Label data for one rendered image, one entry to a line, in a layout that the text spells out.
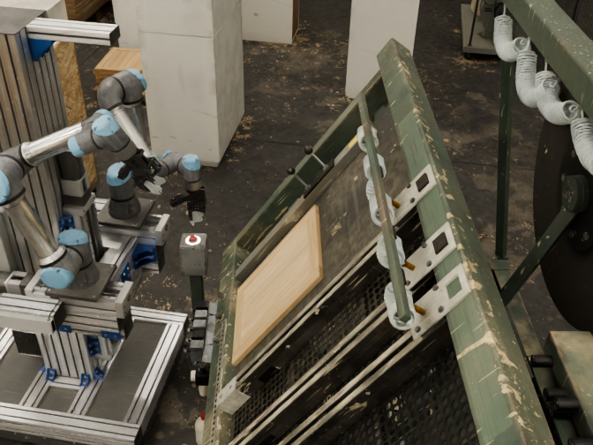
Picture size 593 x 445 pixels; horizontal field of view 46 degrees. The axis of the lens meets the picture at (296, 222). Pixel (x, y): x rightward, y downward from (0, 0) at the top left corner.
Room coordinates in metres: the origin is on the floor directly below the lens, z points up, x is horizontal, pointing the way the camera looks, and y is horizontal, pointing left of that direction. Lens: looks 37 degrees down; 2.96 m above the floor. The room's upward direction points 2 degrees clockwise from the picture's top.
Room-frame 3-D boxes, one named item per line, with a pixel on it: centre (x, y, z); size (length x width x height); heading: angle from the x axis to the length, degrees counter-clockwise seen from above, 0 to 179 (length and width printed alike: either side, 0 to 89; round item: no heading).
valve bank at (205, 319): (2.13, 0.40, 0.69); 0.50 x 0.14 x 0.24; 2
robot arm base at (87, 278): (2.16, 0.89, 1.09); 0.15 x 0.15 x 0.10
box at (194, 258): (2.57, 0.49, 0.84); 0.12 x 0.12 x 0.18; 2
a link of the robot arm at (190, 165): (2.57, 0.47, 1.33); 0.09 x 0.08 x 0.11; 55
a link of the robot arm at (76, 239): (2.15, 0.89, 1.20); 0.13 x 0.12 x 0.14; 174
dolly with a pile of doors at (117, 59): (6.01, 1.61, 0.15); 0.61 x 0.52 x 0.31; 171
